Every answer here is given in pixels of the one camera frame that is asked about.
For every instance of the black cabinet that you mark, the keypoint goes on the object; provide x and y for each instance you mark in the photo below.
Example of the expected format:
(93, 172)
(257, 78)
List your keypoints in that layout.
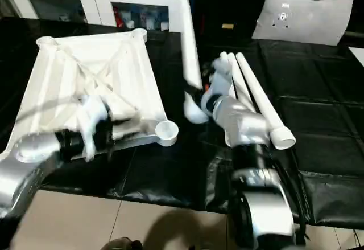
(227, 2)

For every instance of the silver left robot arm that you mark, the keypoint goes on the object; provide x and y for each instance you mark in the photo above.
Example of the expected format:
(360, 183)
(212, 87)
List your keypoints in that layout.
(31, 161)

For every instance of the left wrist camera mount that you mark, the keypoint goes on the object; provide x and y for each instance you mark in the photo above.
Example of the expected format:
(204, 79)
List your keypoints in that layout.
(91, 113)

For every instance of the white flat board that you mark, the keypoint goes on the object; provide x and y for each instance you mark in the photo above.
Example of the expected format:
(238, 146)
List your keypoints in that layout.
(357, 56)

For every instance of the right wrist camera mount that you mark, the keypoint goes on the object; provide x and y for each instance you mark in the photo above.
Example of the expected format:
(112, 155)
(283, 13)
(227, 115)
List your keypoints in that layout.
(223, 76)

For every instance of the small tan label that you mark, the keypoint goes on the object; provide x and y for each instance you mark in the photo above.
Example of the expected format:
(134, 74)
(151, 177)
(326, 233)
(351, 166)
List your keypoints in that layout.
(227, 26)

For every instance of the small white cup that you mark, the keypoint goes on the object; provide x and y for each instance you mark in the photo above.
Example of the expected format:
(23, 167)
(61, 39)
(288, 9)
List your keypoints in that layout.
(164, 27)
(130, 24)

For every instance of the white plastic table top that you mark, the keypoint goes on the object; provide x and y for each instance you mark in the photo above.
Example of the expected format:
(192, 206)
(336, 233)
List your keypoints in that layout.
(85, 56)

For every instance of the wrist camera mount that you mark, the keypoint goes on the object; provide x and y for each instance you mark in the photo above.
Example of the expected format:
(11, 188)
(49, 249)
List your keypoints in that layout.
(91, 113)
(223, 76)

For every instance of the red bottle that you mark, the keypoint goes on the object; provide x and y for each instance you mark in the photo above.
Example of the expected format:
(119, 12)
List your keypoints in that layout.
(117, 16)

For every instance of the dark robot foot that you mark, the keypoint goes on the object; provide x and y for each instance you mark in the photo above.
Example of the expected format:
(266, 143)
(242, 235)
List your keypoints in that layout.
(123, 244)

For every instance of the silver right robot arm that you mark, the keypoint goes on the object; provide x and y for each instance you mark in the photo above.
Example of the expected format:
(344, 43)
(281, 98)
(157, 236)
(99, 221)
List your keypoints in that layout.
(244, 124)

